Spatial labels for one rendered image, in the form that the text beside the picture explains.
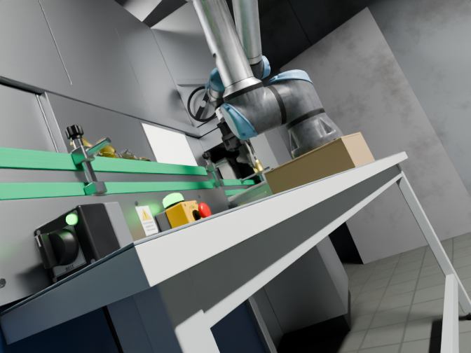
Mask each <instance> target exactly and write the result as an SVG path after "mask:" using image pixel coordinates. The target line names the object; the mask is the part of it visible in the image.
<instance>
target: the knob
mask: <svg viewBox="0 0 471 353"><path fill-rule="evenodd" d="M35 240H36V244H37V247H38V249H39V255H40V257H41V260H42V261H43V264H44V267H45V269H46V270H47V269H50V268H54V267H55V266H64V265H69V264H71V263H73V262H74V261H75V260H76V257H77V256H78V253H79V242H78V240H77V238H76V236H75V234H73V232H72V231H70V230H68V229H59V230H55V231H54V232H51V233H43V234H39V235H37V236H36V237H35Z"/></svg>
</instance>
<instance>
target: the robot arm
mask: <svg viewBox="0 0 471 353"><path fill-rule="evenodd" d="M185 1H188V2H189V3H191V4H193V7H194V10H195V12H196V15H197V17H198V20H199V23H200V25H201V28H202V30H203V33H204V35H205V38H206V41H207V44H208V46H209V48H210V51H211V53H212V56H213V59H214V62H215V64H216V66H217V68H215V69H213V70H212V72H211V74H210V78H209V81H208V82H207V84H205V89H206V93H207V96H208V97H209V98H210V101H211V103H212V105H213V107H214V110H215V112H216V114H217V117H218V119H219V121H221V122H220V123H218V124H217V127H218V128H219V129H220V131H221V133H222V135H223V136H222V137H221V139H222V141H223V143H224V145H225V148H226V150H227V151H232V152H234V151H237V150H238V149H239V151H240V155H239V156H238V157H237V158H236V160H237V162H242V163H244V164H245V163H249V162H250V163H251V165H252V166H253V168H255V165H256V160H257V156H256V153H255V152H254V149H253V146H252V144H251V142H250V138H252V137H257V135H259V134H262V133H265V132H267V131H269V130H272V129H274V128H276V127H279V126H281V125H285V126H286V128H287V131H288V132H289V140H290V146H291V152H292V156H293V159H295V158H298V157H299V156H301V155H304V154H306V153H308V152H310V151H313V150H315V149H317V148H319V147H321V146H323V145H325V144H328V143H329V142H331V141H333V140H334V139H338V138H340V137H344V135H343V133H342V131H341V130H340V129H339V128H338V127H337V126H336V125H335V124H334V123H333V122H332V120H331V119H330V118H329V117H328V116H327V114H326V113H325V110H324V108H323V106H322V104H321V101H320V99H319V97H318V95H317V93H316V91H315V88H314V87H313V82H312V81H311V80H310V79H309V77H308V74H307V73H306V72H304V71H302V70H291V71H286V72H283V73H281V74H278V76H274V77H273V78H272V79H270V80H269V81H268V83H267V87H265V88H264V86H263V83H262V82H261V79H263V78H265V77H267V76H269V74H270V72H271V68H270V66H269V62H268V60H267V59H266V57H264V56H262V52H261V36H260V26H259V10H258V1H257V0H232V2H233V12H234V18H235V25H234V22H233V19H232V17H231V14H230V11H229V9H228V6H227V3H226V0H185Z"/></svg>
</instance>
